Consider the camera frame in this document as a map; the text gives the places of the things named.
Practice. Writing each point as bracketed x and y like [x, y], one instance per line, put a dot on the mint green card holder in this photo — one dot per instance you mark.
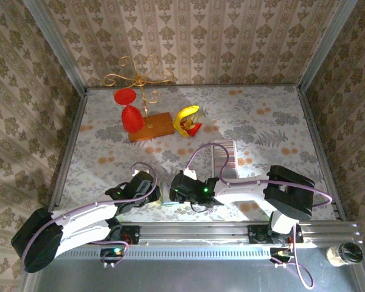
[165, 194]

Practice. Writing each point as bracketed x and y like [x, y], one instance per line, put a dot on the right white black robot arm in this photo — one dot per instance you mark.
[246, 190]

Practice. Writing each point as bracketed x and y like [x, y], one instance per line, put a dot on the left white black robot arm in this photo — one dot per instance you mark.
[85, 219]

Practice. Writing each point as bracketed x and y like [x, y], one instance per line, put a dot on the clear plastic card box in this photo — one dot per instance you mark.
[214, 152]

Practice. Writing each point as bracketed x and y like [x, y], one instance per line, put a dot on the small red toy figure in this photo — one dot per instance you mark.
[193, 127]

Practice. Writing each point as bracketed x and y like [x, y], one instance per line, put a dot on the left small controller board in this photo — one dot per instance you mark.
[109, 252]

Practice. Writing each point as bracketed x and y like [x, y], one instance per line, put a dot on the small controller board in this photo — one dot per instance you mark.
[280, 253]
[109, 252]

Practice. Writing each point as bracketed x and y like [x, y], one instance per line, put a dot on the red plastic wine glass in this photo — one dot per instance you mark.
[133, 120]

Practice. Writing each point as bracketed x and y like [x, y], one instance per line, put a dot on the yellow toy banana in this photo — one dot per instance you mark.
[182, 117]

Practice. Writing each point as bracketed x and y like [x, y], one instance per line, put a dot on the grey metal shelf panel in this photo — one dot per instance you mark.
[185, 276]

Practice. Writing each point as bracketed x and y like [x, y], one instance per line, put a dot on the right small controller board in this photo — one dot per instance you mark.
[280, 253]

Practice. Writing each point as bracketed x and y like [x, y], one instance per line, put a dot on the floral patterned table cover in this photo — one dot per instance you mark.
[261, 100]

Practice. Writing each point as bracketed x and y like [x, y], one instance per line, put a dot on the glass jar black lid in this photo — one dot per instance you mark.
[345, 255]

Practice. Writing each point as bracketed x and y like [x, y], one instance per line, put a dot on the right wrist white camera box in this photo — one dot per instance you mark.
[190, 175]

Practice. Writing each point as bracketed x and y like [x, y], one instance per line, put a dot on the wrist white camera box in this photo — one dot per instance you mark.
[190, 175]
[138, 173]

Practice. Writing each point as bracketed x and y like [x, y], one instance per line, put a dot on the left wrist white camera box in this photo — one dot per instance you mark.
[138, 173]

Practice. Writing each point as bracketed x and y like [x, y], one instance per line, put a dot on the aluminium front rail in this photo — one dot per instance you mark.
[194, 231]

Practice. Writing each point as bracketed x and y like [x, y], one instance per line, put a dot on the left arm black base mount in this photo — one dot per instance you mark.
[134, 234]

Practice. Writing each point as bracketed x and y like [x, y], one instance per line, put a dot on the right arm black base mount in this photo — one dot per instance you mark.
[255, 235]

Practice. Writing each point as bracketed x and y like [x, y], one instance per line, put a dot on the left aluminium side rail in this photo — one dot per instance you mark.
[69, 152]

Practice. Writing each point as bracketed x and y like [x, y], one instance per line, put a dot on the aluminium side rail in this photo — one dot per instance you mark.
[69, 152]
[319, 149]

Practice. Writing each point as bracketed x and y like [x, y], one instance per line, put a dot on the right aluminium side rail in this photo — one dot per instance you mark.
[319, 149]

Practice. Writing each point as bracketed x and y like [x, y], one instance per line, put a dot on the left aluminium corner post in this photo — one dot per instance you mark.
[57, 45]

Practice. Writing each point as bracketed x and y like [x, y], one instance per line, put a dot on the aluminium corner post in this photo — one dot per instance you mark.
[57, 45]
[327, 45]

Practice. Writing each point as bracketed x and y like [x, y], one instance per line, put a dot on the right aluminium corner post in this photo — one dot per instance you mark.
[327, 45]

